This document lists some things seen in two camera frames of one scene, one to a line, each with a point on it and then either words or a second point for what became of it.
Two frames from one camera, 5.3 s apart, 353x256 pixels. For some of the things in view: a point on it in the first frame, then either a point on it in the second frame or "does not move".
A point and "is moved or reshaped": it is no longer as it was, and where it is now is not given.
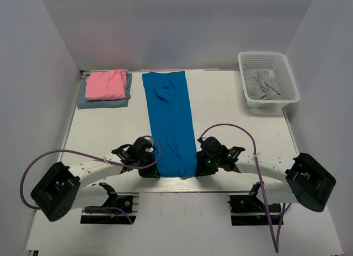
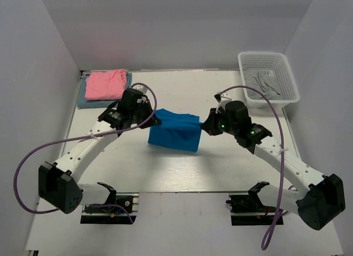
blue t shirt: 171,122 is moved or reshaped
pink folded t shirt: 106,85 does not move
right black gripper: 204,167 to 213,122
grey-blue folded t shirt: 117,102 does not move
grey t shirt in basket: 260,85 does not move
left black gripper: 150,168 to 147,114
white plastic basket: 267,79 does not move
